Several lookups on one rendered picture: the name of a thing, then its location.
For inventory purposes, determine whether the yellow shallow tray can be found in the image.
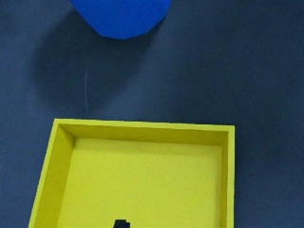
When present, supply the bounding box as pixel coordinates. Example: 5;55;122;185
28;119;235;228

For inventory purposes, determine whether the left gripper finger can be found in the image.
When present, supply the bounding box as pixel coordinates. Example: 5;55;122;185
113;219;131;228

